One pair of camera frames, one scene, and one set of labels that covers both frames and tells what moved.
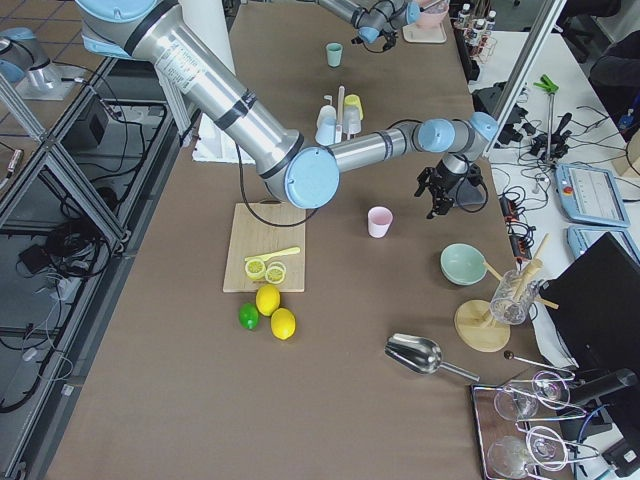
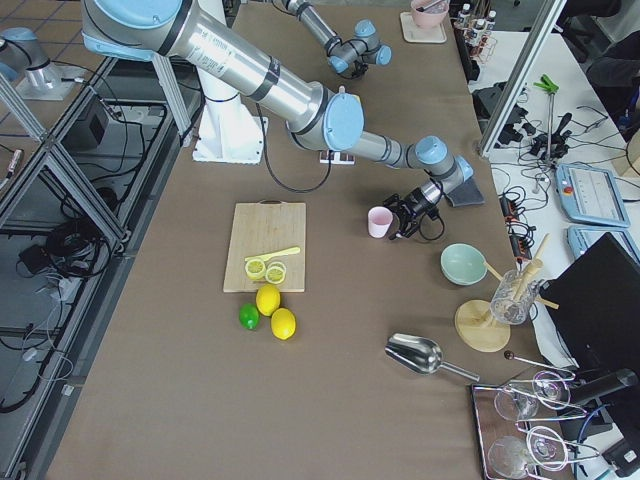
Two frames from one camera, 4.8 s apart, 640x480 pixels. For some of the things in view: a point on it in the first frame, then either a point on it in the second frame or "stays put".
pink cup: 379,220 stays put
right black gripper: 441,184 -> 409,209
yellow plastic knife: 270,255 stays put
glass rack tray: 518,425 stays put
